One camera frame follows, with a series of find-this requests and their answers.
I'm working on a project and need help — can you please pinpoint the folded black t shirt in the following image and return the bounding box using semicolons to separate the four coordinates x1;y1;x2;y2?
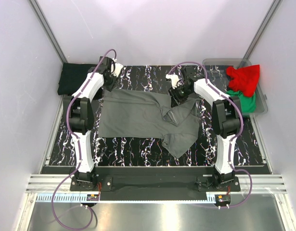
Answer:
57;63;96;95

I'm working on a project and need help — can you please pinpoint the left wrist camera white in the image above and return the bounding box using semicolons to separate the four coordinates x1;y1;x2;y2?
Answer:
111;63;124;77

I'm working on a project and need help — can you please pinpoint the red t shirt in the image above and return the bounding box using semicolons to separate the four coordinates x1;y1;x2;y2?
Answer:
226;64;260;97

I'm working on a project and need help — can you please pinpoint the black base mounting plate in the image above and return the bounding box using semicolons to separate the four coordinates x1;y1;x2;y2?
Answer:
70;175;228;201

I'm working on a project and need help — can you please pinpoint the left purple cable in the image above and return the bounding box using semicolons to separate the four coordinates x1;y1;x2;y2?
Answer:
51;49;118;228

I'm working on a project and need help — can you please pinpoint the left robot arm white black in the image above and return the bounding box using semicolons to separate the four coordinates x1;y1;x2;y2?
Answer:
64;56;123;191

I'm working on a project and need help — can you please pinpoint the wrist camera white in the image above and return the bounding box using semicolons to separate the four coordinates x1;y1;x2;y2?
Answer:
111;63;124;77
166;74;180;89

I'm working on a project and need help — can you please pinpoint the grey t shirt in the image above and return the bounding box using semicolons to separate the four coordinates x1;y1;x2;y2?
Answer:
98;89;201;158

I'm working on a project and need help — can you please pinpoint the green t shirt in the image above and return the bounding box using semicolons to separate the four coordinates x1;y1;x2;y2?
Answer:
226;90;256;115

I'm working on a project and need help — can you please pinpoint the left aluminium corner post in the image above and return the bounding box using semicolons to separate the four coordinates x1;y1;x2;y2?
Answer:
28;0;68;63

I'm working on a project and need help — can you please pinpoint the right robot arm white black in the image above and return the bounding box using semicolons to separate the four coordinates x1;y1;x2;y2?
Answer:
166;66;244;191

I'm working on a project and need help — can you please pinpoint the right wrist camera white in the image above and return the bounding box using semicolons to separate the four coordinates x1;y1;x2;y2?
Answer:
166;74;180;89

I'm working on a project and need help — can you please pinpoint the clear plastic bin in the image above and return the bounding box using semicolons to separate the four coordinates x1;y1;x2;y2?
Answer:
203;58;268;117

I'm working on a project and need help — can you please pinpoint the aluminium frame rail front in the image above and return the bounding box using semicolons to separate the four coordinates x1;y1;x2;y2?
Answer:
26;174;287;194

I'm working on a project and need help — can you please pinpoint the aluminium corner post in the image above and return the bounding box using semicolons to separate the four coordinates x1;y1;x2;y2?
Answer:
242;0;283;60
28;0;68;63

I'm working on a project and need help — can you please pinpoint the white slotted cable duct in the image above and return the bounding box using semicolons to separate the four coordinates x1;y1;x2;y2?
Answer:
36;193;232;204

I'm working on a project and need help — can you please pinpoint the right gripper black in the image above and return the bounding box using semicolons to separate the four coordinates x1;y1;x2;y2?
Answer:
167;84;192;109

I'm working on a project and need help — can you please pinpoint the right aluminium corner post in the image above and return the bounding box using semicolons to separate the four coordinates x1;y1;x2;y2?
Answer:
242;0;283;60

